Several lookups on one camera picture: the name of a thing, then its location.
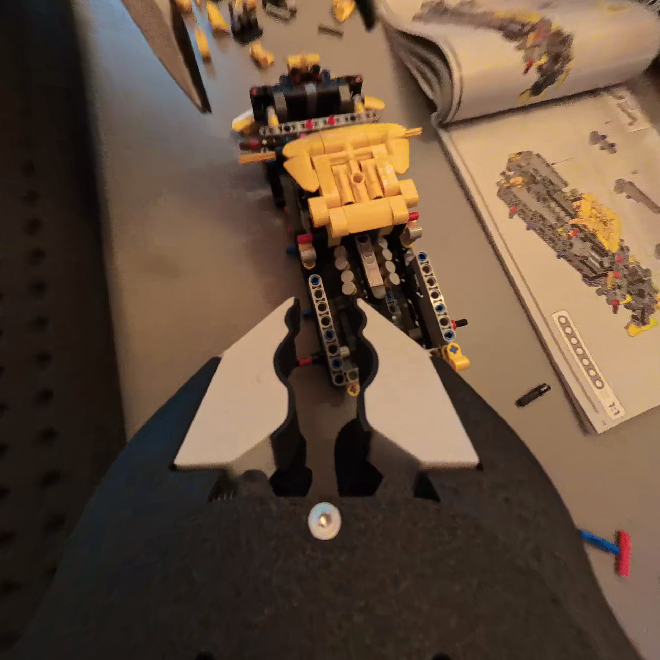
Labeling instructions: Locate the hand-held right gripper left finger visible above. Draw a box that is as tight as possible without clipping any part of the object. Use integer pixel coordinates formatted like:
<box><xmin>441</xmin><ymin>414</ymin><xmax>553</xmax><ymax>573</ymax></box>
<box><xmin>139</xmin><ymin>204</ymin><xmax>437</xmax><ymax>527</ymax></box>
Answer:
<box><xmin>173</xmin><ymin>296</ymin><xmax>312</xmax><ymax>474</ymax></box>

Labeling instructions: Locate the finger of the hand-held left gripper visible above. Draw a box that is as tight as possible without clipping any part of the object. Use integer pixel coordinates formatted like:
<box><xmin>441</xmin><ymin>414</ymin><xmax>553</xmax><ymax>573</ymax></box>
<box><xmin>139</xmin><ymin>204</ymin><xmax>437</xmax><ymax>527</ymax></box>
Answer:
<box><xmin>121</xmin><ymin>0</ymin><xmax>213</xmax><ymax>115</ymax></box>

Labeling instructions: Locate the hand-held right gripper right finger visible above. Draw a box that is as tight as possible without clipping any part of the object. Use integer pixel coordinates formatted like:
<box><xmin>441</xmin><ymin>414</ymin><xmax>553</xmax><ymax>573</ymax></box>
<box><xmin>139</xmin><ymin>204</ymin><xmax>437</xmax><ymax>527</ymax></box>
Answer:
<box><xmin>335</xmin><ymin>299</ymin><xmax>481</xmax><ymax>473</ymax></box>

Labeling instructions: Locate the toy car chassis model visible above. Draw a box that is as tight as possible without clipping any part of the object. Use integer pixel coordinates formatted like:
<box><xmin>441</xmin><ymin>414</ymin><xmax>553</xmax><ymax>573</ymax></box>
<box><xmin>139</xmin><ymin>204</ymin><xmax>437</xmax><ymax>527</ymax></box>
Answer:
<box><xmin>230</xmin><ymin>53</ymin><xmax>471</xmax><ymax>397</ymax></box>

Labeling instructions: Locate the grey desk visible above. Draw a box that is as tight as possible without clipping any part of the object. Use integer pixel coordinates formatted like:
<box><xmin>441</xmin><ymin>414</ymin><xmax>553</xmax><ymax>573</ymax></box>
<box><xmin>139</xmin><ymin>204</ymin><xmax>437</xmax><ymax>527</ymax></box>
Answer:
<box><xmin>72</xmin><ymin>0</ymin><xmax>660</xmax><ymax>660</ymax></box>

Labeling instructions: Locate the pile of loose toy bricks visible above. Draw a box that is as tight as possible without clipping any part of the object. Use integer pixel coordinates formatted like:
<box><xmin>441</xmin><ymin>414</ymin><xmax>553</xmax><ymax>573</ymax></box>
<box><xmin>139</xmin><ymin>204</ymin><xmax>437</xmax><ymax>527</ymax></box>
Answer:
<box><xmin>173</xmin><ymin>0</ymin><xmax>380</xmax><ymax>70</ymax></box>

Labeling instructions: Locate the black connector pin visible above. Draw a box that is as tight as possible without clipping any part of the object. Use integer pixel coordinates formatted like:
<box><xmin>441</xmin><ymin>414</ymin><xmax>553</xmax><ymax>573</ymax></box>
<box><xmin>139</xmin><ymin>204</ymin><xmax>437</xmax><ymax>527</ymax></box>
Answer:
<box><xmin>516</xmin><ymin>383</ymin><xmax>551</xmax><ymax>408</ymax></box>

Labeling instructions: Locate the red and blue axle piece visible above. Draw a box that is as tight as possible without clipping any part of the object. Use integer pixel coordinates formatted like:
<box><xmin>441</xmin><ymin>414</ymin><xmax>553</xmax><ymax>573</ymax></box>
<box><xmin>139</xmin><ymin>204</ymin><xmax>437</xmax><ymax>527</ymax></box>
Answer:
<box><xmin>577</xmin><ymin>528</ymin><xmax>632</xmax><ymax>578</ymax></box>

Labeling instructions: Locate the open instruction booklet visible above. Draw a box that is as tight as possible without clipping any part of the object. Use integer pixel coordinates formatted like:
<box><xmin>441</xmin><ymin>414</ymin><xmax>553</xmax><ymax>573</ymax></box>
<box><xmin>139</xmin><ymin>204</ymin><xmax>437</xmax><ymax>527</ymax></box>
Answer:
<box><xmin>381</xmin><ymin>0</ymin><xmax>660</xmax><ymax>435</ymax></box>

